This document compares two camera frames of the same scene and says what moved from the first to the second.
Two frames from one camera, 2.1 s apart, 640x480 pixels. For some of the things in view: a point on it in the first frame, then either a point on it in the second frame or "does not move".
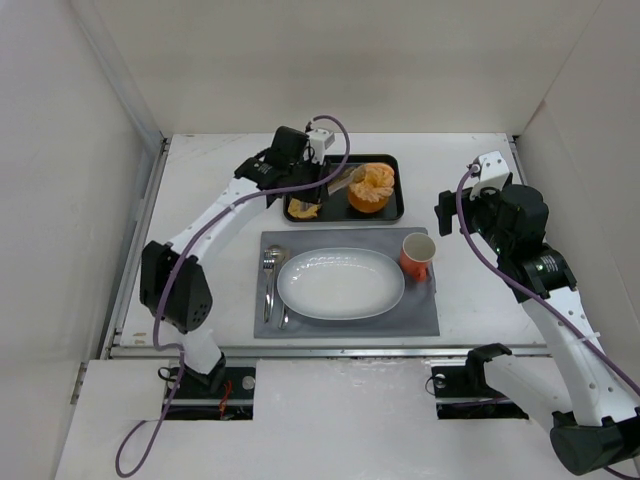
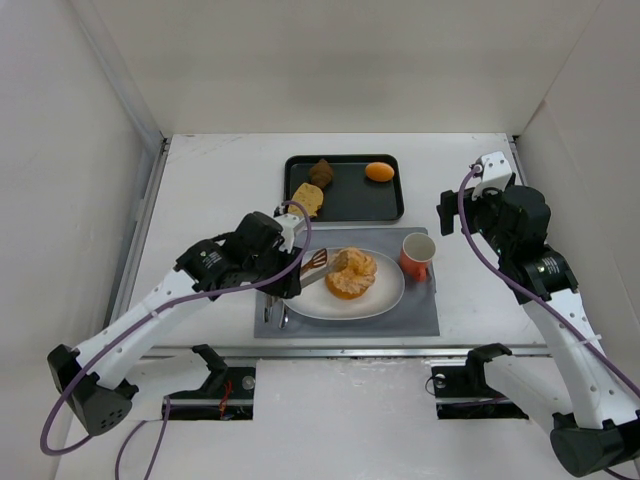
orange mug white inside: x=417 y=252 does not move
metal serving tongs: x=356 y=175 to x=316 y=268
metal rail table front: x=326 y=351 does not move
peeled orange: x=371 y=194 to x=353 y=282
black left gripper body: x=310 y=176 to x=292 y=282
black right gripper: x=446 y=213 does not move
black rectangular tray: x=337 y=208 does not move
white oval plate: x=341 y=283 does not move
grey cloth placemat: x=415 y=314 does not move
